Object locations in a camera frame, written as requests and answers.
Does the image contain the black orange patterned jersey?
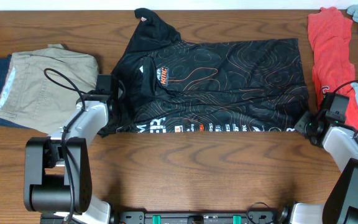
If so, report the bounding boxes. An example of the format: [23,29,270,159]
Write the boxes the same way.
[101,8,309,135]

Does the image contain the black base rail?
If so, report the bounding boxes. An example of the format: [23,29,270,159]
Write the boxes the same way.
[40,202,323,224]

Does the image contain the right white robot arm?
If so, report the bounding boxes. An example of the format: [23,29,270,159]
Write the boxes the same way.
[289,111,358,224]

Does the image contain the red t-shirt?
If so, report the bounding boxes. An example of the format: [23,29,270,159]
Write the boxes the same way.
[308,7,358,129]

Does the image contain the folded khaki pants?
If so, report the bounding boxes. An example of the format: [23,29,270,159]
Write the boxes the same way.
[0,44,99,134]

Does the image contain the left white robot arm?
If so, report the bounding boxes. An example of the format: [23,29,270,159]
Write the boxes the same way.
[24,89,123,223]

